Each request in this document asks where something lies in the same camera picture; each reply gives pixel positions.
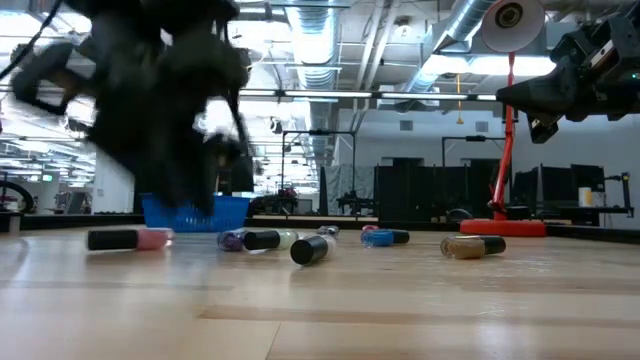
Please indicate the black partition wall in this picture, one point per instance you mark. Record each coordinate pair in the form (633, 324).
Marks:
(425, 192)

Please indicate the blue nail polish bottle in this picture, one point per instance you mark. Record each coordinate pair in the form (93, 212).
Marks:
(382, 238)

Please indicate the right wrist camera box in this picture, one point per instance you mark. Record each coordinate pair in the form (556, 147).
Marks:
(582, 45)

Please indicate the purple glitter nail polish bottle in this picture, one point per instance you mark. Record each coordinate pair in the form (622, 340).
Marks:
(231, 241)

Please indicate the white nail polish bottle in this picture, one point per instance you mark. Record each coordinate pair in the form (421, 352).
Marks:
(310, 250)

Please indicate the black workstation panels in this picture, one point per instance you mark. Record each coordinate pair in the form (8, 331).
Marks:
(555, 185)

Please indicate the grey tarp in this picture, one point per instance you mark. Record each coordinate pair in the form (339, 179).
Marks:
(350, 182)

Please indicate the gold glitter nail polish bottle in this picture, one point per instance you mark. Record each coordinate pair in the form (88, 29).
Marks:
(470, 247)

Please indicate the pink nail polish bottle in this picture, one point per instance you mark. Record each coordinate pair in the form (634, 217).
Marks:
(150, 239)

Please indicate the black overhead light bar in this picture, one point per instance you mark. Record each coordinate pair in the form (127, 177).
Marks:
(350, 94)

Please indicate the small grey table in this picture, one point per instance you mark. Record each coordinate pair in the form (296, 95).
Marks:
(10, 219)

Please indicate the black gantry frame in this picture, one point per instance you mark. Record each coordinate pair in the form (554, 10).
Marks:
(320, 133)
(475, 138)

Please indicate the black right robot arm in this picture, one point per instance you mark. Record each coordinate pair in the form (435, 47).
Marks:
(630, 35)

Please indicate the red desk lamp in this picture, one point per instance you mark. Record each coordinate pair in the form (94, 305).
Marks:
(502, 227)

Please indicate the background robot workstation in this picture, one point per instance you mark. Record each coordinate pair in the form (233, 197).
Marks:
(355, 202)
(275, 202)

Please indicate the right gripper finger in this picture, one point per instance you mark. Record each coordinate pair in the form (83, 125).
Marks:
(540, 97)

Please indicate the silver air duct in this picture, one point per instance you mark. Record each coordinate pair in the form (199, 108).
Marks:
(465, 20)
(314, 40)

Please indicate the blue plastic basket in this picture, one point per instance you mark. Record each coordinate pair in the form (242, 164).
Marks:
(231, 215)

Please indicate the white building column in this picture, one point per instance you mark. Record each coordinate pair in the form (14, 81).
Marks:
(112, 195)

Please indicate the pale green nail polish bottle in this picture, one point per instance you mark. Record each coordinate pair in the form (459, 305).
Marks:
(265, 240)

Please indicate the white roll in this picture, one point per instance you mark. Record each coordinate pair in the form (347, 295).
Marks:
(585, 197)

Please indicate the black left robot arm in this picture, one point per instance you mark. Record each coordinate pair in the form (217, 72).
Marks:
(150, 40)

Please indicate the black wheel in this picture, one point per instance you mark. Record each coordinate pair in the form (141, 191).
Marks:
(27, 197)

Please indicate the silver glitter nail polish bottle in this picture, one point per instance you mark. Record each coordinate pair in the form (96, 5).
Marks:
(328, 230)

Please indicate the black camera stand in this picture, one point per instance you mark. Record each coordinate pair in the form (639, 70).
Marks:
(626, 195)

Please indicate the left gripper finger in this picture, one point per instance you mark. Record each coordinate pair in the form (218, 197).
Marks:
(162, 185)
(197, 185)

